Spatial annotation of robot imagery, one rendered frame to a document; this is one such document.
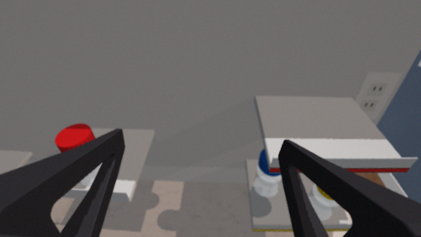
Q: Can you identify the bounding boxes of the blue-capped clear bottle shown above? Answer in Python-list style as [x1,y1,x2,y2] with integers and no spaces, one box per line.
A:
[254,149,282,197]

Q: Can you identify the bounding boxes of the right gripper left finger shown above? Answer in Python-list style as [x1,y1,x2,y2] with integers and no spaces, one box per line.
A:
[0,128,125,237]

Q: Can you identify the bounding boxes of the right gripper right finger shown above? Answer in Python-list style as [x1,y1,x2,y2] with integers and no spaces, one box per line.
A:
[278,139,421,237]

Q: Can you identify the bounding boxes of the grey wall panel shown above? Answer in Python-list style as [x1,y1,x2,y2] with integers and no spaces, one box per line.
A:
[0,0,421,183]

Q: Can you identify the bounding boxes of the clear bottle with red cap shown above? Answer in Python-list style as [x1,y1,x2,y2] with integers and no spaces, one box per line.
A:
[55,123,102,186]

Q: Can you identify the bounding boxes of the clear bottle with yellow cap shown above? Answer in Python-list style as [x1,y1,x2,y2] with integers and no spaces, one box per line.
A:
[308,184,339,220]

